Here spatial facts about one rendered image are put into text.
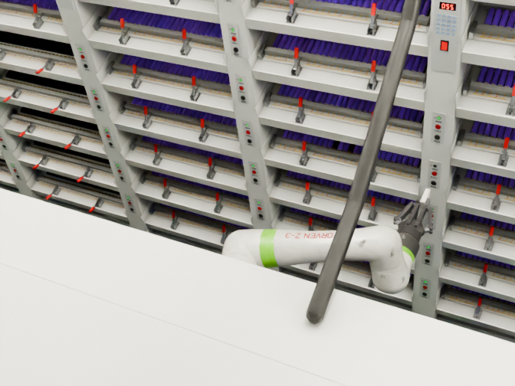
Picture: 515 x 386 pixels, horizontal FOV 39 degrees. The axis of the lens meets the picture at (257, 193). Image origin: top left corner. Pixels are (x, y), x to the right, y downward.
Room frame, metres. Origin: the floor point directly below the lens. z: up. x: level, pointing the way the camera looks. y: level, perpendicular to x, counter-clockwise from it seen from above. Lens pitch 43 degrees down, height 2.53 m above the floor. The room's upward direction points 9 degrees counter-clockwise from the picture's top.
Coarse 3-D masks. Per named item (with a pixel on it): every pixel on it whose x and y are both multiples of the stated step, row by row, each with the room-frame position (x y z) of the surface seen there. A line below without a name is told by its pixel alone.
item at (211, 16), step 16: (80, 0) 2.46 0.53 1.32; (96, 0) 2.41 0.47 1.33; (112, 0) 2.37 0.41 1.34; (128, 0) 2.33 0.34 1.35; (144, 0) 2.30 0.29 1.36; (160, 0) 2.28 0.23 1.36; (176, 0) 2.24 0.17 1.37; (192, 0) 2.24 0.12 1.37; (208, 0) 2.21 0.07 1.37; (176, 16) 2.24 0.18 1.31; (192, 16) 2.20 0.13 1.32; (208, 16) 2.16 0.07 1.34
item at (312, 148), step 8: (280, 144) 2.12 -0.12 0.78; (288, 144) 2.11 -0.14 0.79; (296, 144) 2.09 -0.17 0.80; (320, 152) 2.03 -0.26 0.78; (328, 152) 2.02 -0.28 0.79; (336, 152) 2.01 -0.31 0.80; (344, 152) 2.00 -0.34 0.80; (336, 160) 1.99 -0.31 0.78; (352, 160) 1.97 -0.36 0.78; (392, 168) 1.89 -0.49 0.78; (400, 168) 1.87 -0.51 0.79; (408, 168) 1.86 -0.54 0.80; (416, 168) 1.85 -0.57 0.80; (408, 176) 1.84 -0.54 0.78
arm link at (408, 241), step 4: (400, 232) 1.47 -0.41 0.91; (400, 236) 1.45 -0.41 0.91; (404, 236) 1.44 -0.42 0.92; (408, 236) 1.45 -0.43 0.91; (404, 240) 1.43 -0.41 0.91; (408, 240) 1.43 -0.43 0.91; (412, 240) 1.43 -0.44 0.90; (416, 240) 1.44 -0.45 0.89; (404, 244) 1.42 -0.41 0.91; (408, 244) 1.42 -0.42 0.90; (412, 244) 1.42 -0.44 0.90; (416, 244) 1.43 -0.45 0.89; (408, 248) 1.41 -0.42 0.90; (412, 248) 1.41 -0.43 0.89; (416, 248) 1.42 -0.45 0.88; (412, 252) 1.40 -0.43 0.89; (416, 252) 1.41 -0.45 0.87
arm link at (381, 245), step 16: (288, 240) 1.43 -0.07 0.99; (304, 240) 1.41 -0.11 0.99; (320, 240) 1.40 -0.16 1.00; (352, 240) 1.37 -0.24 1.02; (368, 240) 1.35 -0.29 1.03; (384, 240) 1.33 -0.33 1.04; (400, 240) 1.34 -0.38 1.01; (288, 256) 1.40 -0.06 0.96; (304, 256) 1.39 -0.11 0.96; (320, 256) 1.37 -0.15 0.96; (352, 256) 1.34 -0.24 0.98; (368, 256) 1.32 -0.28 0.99; (384, 256) 1.31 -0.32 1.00; (400, 256) 1.32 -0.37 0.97
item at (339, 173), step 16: (272, 128) 2.17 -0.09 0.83; (272, 144) 2.12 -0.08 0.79; (272, 160) 2.07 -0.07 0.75; (288, 160) 2.05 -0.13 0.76; (320, 160) 2.01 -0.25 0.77; (320, 176) 1.97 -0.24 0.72; (336, 176) 1.93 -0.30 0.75; (352, 176) 1.91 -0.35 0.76; (384, 176) 1.88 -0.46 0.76; (416, 176) 1.84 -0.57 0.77; (384, 192) 1.85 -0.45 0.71; (400, 192) 1.81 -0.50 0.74; (416, 192) 1.78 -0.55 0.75
